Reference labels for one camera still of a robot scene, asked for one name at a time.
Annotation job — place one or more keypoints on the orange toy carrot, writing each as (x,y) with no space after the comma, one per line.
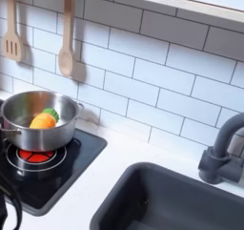
(43,121)

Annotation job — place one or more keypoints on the wooden spoon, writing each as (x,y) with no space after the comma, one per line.
(67,49)

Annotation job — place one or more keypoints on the black stove top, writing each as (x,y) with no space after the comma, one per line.
(63,170)

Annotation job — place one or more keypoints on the steel pot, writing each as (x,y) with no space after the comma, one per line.
(38,135)

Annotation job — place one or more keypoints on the dark grey sink basin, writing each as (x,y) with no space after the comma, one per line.
(171,202)

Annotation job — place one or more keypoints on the dark grey tap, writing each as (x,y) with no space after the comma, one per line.
(220,157)

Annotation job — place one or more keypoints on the wooden framed window shelf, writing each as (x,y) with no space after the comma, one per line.
(178,0)

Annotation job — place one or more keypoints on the wooden slotted spatula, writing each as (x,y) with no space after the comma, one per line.
(11,39)

